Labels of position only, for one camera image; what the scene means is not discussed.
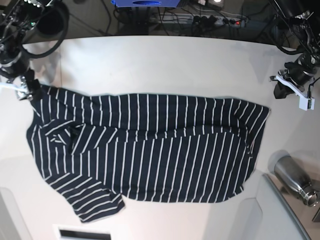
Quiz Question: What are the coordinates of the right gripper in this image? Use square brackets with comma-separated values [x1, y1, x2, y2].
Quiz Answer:
[0, 56, 43, 101]

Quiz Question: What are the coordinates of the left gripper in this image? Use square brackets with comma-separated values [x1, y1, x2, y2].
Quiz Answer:
[273, 53, 319, 99]

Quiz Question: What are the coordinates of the navy white striped t-shirt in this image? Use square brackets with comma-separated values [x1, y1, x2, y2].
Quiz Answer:
[26, 85, 270, 223]

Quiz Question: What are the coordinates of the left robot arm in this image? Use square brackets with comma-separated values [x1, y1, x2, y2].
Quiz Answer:
[269, 0, 320, 92]

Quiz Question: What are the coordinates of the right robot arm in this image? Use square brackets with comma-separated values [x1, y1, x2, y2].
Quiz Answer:
[0, 0, 70, 101]

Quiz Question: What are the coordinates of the black round stand base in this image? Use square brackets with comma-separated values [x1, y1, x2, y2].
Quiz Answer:
[36, 0, 70, 38]

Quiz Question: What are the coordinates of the stainless steel water bottle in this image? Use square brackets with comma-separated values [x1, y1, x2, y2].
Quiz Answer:
[274, 155, 320, 207]

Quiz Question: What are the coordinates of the blue box with oval hole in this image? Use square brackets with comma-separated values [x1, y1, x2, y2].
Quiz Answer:
[111, 0, 180, 8]

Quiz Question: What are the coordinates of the white power strip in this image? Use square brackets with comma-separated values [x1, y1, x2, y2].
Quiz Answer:
[150, 11, 249, 28]

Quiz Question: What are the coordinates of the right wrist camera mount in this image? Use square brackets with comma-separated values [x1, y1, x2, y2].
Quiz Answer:
[0, 76, 30, 101]

